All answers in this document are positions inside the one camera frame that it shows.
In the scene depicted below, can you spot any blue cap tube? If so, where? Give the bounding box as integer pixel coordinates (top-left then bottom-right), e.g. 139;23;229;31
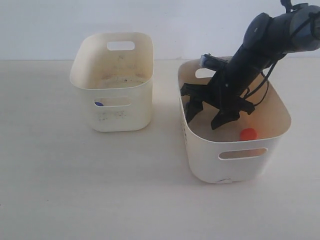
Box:
95;102;104;107

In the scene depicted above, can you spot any cream plastic bin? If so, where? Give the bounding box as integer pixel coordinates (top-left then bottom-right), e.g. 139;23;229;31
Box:
177;58;293;185
69;32;154;132

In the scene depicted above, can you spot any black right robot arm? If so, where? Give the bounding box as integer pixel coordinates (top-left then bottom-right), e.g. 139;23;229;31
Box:
180;0;320;130

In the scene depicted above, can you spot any orange cap tube front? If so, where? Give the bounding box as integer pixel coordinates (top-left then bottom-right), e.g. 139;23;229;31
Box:
239;123;258;141

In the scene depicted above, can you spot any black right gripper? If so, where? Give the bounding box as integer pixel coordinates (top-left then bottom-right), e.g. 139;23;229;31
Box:
180;49;270;130

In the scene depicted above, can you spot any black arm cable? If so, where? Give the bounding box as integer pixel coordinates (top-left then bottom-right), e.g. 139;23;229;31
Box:
241;59;277;106

